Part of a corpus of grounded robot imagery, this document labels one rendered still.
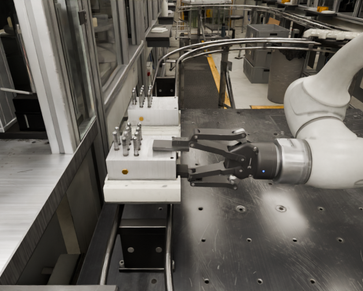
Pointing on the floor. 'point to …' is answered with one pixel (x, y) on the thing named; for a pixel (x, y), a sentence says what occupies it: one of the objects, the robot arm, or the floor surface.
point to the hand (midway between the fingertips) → (169, 157)
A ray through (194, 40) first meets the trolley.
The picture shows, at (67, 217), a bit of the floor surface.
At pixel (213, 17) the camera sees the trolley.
